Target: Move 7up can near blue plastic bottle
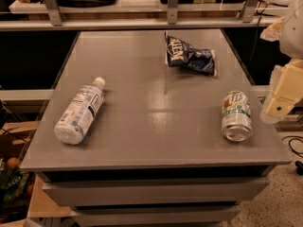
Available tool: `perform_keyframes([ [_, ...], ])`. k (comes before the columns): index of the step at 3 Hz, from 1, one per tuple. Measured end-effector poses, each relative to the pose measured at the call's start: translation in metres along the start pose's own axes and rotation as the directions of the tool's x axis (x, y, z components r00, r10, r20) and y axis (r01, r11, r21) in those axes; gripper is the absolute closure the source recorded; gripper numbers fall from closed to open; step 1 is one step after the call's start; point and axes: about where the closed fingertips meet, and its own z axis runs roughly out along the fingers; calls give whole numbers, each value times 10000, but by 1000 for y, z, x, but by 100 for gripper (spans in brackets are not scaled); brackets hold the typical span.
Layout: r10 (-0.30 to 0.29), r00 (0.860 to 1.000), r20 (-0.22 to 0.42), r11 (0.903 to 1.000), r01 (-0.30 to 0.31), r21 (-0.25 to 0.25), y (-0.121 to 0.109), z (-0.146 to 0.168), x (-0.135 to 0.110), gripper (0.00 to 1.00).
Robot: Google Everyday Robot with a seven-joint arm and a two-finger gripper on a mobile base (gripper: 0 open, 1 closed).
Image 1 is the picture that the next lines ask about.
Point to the green snack package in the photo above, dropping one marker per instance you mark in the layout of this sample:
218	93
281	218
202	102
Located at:
12	183

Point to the metal shelf bracket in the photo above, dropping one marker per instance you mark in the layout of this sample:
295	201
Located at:
172	12
53	12
248	11

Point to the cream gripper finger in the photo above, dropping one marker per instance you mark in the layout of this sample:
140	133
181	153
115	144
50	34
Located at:
285	91

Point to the orange fruit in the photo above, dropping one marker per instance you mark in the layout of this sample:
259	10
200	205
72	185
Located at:
12	162

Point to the dark blue chip bag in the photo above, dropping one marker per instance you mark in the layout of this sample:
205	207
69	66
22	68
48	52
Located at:
184	55

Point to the green silver 7up can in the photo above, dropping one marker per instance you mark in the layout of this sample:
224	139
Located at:
236	117

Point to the clear plastic water bottle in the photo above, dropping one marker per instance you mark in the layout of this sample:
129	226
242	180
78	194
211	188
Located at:
80	113

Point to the grey drawer cabinet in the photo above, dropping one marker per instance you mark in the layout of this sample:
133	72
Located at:
142	196

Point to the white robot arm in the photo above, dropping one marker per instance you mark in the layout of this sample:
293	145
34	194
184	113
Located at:
289	31

